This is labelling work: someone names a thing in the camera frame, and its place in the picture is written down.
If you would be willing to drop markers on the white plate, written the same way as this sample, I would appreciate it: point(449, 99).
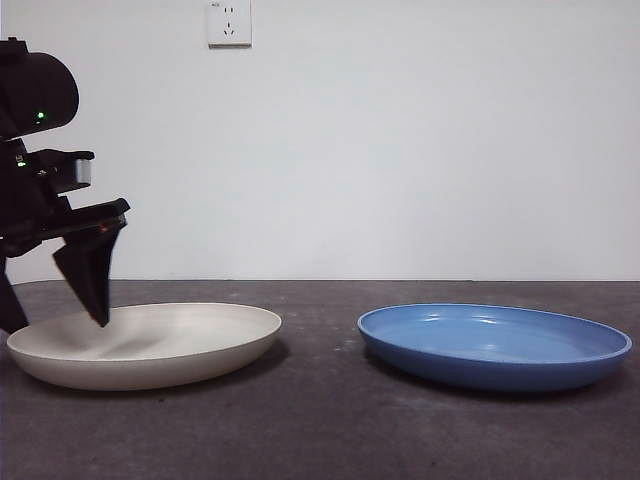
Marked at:
point(175, 350)

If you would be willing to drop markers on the blue plate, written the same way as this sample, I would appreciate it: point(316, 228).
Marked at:
point(500, 360)

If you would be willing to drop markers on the white wall socket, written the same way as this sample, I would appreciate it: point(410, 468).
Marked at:
point(230, 25)

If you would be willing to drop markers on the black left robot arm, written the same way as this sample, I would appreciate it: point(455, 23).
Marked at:
point(40, 85)

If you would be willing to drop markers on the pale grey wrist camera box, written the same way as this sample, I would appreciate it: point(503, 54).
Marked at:
point(84, 170)

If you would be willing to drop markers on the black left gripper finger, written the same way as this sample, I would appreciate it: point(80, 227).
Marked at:
point(90, 270)
point(10, 300)

